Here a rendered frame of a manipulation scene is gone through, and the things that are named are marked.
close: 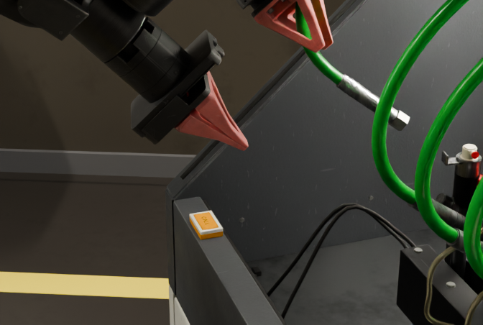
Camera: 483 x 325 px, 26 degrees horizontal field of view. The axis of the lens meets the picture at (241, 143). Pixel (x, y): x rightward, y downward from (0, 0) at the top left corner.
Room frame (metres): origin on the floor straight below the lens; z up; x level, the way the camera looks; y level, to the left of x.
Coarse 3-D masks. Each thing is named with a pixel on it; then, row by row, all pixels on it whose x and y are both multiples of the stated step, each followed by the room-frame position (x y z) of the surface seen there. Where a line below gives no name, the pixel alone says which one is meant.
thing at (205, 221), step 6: (198, 216) 1.18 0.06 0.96; (204, 216) 1.18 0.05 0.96; (210, 216) 1.18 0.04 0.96; (192, 222) 1.18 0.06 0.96; (198, 222) 1.17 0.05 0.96; (204, 222) 1.17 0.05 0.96; (210, 222) 1.17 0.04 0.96; (204, 228) 1.15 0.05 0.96; (210, 228) 1.15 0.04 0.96; (198, 234) 1.15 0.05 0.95; (204, 234) 1.15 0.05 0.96; (210, 234) 1.15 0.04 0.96; (216, 234) 1.15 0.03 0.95; (222, 234) 1.15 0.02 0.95
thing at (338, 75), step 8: (296, 8) 1.13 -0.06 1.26; (296, 16) 1.13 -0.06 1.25; (296, 24) 1.13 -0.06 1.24; (304, 24) 1.13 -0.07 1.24; (304, 32) 1.13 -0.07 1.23; (304, 48) 1.13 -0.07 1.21; (312, 56) 1.13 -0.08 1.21; (320, 56) 1.13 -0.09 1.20; (320, 64) 1.13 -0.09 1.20; (328, 64) 1.13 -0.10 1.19; (328, 72) 1.12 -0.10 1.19; (336, 72) 1.13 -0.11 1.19; (336, 80) 1.12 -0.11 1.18
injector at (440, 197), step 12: (456, 156) 1.05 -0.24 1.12; (480, 156) 1.04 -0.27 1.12; (456, 168) 1.04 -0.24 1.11; (468, 168) 1.03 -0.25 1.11; (480, 168) 1.04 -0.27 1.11; (456, 180) 1.04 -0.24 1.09; (468, 180) 1.03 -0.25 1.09; (456, 192) 1.04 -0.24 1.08; (468, 192) 1.03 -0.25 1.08; (444, 204) 1.03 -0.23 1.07; (456, 204) 1.03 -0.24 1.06; (468, 204) 1.03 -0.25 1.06; (456, 252) 1.04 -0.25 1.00; (456, 264) 1.03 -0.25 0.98
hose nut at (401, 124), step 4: (400, 112) 1.12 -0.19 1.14; (400, 116) 1.12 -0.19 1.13; (404, 116) 1.12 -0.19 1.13; (408, 116) 1.12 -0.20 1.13; (396, 120) 1.12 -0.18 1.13; (400, 120) 1.12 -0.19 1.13; (404, 120) 1.12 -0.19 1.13; (408, 120) 1.12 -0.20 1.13; (392, 124) 1.12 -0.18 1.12; (396, 124) 1.12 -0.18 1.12; (400, 124) 1.12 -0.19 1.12; (404, 124) 1.12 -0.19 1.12; (396, 128) 1.12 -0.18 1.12; (400, 128) 1.12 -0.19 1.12
